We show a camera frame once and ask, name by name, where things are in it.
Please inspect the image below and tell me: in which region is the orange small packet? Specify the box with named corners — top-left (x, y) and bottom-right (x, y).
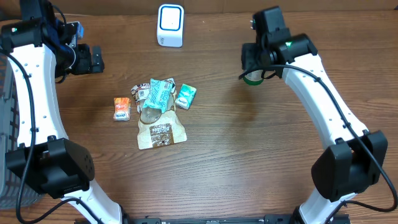
top-left (113, 97), bottom-right (131, 121)

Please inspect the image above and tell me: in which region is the green tissue packet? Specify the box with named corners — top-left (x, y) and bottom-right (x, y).
top-left (176, 83), bottom-right (197, 110)

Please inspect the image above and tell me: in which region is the teal snack packet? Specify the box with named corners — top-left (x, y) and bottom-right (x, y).
top-left (143, 78), bottom-right (175, 113)

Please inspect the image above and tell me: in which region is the beige snack bag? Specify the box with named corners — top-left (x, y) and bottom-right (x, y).
top-left (131, 78), bottom-right (187, 149)

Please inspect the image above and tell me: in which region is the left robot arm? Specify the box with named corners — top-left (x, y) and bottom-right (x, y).
top-left (1, 0), bottom-right (129, 223)

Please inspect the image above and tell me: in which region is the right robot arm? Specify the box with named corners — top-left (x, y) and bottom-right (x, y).
top-left (240, 6), bottom-right (388, 223)

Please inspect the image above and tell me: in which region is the white barcode scanner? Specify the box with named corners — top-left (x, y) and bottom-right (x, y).
top-left (157, 4), bottom-right (185, 48)

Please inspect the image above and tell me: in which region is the grey plastic shopping basket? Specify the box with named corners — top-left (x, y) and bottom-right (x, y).
top-left (0, 55), bottom-right (44, 211)

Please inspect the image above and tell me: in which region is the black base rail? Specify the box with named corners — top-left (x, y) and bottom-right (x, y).
top-left (129, 215), bottom-right (290, 224)

